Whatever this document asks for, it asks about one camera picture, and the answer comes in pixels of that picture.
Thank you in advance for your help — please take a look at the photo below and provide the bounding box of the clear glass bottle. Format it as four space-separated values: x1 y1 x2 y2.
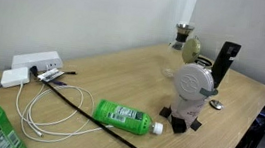
161 23 194 78

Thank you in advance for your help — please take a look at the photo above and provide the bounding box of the green plastic bottle lying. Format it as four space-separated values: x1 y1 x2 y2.
93 100 164 135

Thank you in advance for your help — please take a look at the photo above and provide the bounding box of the black rectangular stand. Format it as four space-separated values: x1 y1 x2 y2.
211 41 241 89

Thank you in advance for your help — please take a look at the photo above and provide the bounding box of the olive round mirror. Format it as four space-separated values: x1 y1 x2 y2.
182 36 201 64

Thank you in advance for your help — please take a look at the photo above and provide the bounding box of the small silver oval object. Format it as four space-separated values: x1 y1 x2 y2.
210 99 223 110

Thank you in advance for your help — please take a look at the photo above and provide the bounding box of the silver foil packet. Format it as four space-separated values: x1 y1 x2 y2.
38 68 63 82

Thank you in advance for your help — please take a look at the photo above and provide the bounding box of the white power strip box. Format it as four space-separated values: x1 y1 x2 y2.
11 51 63 72

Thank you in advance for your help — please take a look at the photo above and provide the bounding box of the white charger adapter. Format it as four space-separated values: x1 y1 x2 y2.
1 67 30 88

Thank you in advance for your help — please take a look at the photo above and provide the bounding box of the black ring on table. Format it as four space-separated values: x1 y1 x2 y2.
195 55 215 68

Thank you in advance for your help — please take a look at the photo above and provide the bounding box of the black cable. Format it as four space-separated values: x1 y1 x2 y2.
20 65 172 148

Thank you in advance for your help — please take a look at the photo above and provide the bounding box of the white coiled cable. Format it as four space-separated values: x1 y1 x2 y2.
10 79 118 148

